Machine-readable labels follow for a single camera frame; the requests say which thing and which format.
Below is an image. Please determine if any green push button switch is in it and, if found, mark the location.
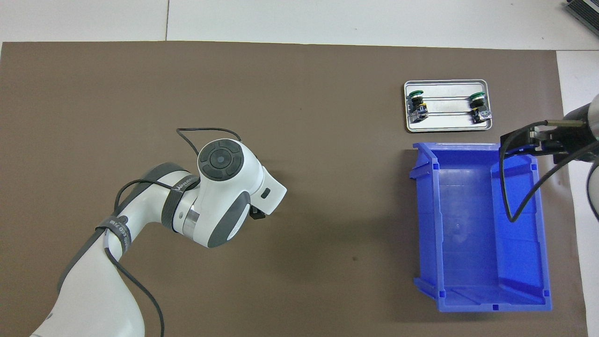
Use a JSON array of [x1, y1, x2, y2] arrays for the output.
[[407, 89, 430, 123], [469, 92, 492, 124]]

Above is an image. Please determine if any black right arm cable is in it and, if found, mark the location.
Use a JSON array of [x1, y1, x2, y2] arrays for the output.
[[499, 120, 599, 223]]

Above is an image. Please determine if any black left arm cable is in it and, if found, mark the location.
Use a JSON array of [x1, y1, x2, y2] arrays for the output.
[[96, 127, 244, 337]]

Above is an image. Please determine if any silver metal tray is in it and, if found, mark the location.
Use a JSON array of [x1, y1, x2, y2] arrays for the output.
[[403, 79, 493, 133]]

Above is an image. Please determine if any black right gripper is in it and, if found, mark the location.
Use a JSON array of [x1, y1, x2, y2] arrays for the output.
[[501, 104, 599, 164]]

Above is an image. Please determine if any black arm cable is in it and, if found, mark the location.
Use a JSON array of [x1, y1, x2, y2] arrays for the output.
[[96, 127, 244, 337], [499, 120, 599, 223]]

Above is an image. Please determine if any brown table mat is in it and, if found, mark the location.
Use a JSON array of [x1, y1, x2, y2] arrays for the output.
[[0, 41, 589, 337]]

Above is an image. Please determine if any blue plastic storage bin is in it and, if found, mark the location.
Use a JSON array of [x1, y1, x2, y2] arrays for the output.
[[409, 142, 553, 313]]

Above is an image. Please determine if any dark ribbed device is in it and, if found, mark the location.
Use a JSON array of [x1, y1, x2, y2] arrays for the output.
[[564, 0, 599, 24]]

